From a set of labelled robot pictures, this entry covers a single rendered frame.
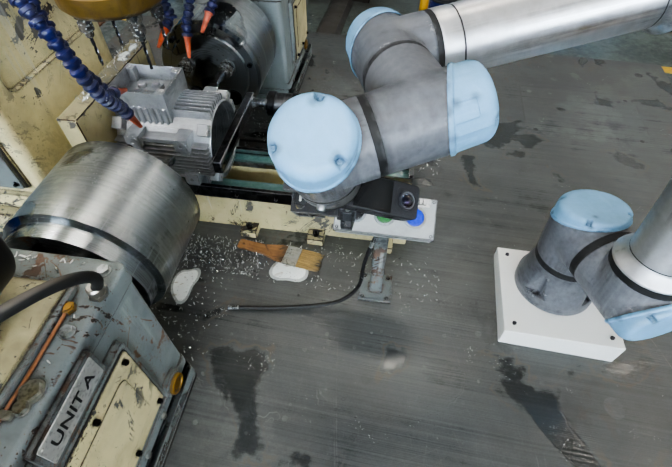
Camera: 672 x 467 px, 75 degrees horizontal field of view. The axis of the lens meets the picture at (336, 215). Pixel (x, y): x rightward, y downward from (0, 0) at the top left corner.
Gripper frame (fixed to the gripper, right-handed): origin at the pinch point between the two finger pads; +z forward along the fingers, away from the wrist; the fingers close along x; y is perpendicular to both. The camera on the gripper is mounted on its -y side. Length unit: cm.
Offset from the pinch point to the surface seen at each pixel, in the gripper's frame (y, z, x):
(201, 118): 33.2, 14.1, -16.3
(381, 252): -5.4, 15.8, 5.9
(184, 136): 35.4, 12.7, -11.9
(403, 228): -8.3, 5.7, 2.0
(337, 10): 47, 265, -200
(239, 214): 28.5, 32.6, 0.2
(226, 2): 38, 28, -50
